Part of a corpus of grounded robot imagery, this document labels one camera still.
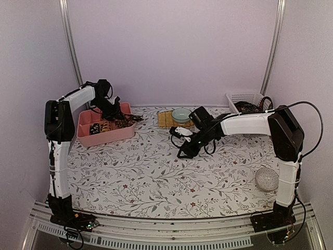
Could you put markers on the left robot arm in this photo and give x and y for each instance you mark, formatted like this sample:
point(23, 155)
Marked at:
point(59, 129)

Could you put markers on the light green ceramic bowl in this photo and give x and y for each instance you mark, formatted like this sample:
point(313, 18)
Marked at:
point(181, 115)

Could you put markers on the brown floral tie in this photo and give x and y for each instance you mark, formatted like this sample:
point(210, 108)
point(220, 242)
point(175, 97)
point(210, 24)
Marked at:
point(128, 121)

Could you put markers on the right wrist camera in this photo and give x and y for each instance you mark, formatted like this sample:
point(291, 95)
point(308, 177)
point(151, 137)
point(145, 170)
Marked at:
point(180, 132)

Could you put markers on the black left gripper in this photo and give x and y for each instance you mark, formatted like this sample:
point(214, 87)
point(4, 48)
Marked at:
point(116, 113)

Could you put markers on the bamboo mat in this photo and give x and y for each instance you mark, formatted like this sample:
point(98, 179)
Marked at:
point(165, 121)

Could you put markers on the pink divided organizer tray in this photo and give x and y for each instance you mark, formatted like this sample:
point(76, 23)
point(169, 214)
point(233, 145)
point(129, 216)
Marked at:
point(88, 118)

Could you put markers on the aluminium right corner post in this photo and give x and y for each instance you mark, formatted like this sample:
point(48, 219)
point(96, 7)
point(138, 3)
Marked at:
point(281, 4)

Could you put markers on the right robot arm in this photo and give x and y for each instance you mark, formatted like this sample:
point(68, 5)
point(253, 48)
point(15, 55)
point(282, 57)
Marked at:
point(286, 135)

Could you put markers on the rolled black patterned tie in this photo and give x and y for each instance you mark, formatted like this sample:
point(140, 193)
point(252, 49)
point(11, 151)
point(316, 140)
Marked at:
point(94, 129)

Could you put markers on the patterned glass bowl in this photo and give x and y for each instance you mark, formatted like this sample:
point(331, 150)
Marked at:
point(266, 179)

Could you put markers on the aluminium left corner post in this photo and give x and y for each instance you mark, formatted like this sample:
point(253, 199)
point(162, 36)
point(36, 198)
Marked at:
point(64, 11)

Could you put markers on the rolled beige beetle tie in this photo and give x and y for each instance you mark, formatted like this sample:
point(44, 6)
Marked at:
point(105, 127)

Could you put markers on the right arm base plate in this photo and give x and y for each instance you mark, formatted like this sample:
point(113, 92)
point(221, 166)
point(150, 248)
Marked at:
point(271, 220)

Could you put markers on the white plastic basket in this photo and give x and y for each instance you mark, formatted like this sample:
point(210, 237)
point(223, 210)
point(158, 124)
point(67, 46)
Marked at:
point(247, 101)

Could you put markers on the aluminium corner post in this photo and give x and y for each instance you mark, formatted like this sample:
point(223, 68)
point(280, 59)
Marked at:
point(64, 11)
point(281, 4)

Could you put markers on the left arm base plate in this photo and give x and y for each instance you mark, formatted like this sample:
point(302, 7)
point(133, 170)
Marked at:
point(77, 220)

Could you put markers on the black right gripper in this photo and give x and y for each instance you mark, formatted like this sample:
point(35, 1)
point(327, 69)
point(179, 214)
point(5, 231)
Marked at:
point(190, 150)

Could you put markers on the aluminium front rail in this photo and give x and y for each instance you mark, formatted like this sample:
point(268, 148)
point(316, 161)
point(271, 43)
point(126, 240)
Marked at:
point(235, 232)

